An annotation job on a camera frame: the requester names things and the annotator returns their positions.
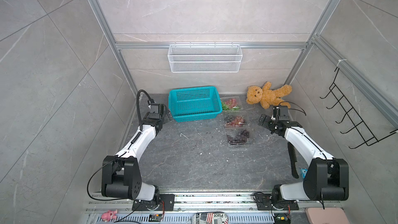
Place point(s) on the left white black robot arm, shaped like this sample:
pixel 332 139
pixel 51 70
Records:
pixel 121 176

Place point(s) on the clear clamshell container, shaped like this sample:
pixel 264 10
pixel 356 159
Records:
pixel 236 114
pixel 224 99
pixel 234 130

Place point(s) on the black comb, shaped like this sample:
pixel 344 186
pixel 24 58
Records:
pixel 293 160

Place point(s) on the pink plush toy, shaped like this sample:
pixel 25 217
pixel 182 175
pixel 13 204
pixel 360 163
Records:
pixel 109 216

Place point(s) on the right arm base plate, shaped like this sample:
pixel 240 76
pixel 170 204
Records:
pixel 268 202

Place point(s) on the teal plastic basket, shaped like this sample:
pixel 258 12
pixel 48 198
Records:
pixel 192 104

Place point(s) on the brown teddy bear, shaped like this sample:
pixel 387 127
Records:
pixel 268 97

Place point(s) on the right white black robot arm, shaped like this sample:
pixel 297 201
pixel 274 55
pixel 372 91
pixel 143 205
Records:
pixel 327 177

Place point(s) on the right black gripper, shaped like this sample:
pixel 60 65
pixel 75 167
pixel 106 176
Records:
pixel 265 124

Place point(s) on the green grape bunch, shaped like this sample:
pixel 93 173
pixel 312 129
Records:
pixel 227 107

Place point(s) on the black wire hook rack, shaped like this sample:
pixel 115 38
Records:
pixel 354 117

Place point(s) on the flag pattern object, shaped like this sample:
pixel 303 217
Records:
pixel 210 218

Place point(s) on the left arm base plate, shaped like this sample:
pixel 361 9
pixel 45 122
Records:
pixel 158 203

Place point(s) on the white wire mesh shelf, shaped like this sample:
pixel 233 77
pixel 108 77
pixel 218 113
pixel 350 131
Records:
pixel 215 58

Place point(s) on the red grape bunch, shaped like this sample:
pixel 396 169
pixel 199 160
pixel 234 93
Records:
pixel 231 103
pixel 240 121

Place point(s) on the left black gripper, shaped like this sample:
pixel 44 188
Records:
pixel 168 114

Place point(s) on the pink pad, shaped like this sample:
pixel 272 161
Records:
pixel 329 215

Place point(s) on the blue owl toy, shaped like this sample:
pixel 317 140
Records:
pixel 303 172

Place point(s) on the dark purple grape bunch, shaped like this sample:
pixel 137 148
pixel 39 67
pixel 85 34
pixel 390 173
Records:
pixel 240 138

